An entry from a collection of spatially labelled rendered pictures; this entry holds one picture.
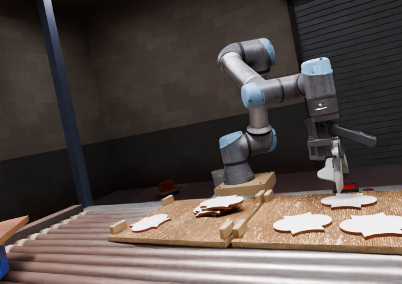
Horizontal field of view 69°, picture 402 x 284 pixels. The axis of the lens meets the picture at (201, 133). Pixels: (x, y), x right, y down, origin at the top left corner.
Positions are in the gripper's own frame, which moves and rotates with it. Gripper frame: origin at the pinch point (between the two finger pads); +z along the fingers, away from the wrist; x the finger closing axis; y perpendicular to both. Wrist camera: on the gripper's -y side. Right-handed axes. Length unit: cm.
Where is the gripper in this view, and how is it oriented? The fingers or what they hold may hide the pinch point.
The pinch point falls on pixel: (345, 186)
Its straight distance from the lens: 90.4
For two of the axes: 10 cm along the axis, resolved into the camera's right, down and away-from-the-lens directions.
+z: 1.9, 9.8, 0.3
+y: -8.3, 1.4, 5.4
